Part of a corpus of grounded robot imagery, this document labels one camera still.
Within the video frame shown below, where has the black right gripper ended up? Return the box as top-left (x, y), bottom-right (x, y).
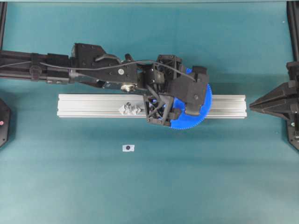
top-left (249, 62), bottom-right (299, 149)

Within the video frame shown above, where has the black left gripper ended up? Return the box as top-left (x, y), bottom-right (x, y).
top-left (137, 55), bottom-right (187, 126)

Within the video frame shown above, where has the large blue gear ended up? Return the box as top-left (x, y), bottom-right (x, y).
top-left (170, 82), bottom-right (212, 130)

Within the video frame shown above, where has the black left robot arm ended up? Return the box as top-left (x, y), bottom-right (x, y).
top-left (0, 43), bottom-right (186, 126)

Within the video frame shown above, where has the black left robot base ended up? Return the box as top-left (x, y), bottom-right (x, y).
top-left (0, 99), bottom-right (11, 147)

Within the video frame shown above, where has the steel shaft with brackets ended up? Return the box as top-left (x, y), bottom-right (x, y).
top-left (124, 102), bottom-right (132, 114)

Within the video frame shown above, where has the white marker sticker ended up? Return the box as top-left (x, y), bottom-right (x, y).
top-left (122, 145), bottom-right (135, 152)

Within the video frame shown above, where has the green table mat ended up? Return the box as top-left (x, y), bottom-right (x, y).
top-left (0, 2), bottom-right (299, 224)

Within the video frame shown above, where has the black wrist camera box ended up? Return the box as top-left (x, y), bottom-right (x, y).
top-left (166, 66), bottom-right (209, 116)

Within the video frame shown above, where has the black camera cable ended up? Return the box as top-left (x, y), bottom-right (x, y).
top-left (0, 53), bottom-right (197, 82)

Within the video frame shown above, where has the black right frame post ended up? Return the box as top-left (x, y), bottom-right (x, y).
top-left (286, 0), bottom-right (299, 61)

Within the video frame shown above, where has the black frame post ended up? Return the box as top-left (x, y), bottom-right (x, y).
top-left (0, 1), bottom-right (7, 50)
top-left (286, 0), bottom-right (299, 61)

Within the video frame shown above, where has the silver aluminium extrusion rail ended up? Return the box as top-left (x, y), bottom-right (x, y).
top-left (57, 94), bottom-right (247, 119)

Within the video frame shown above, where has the black left frame post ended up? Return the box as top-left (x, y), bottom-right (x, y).
top-left (0, 1), bottom-right (7, 50)

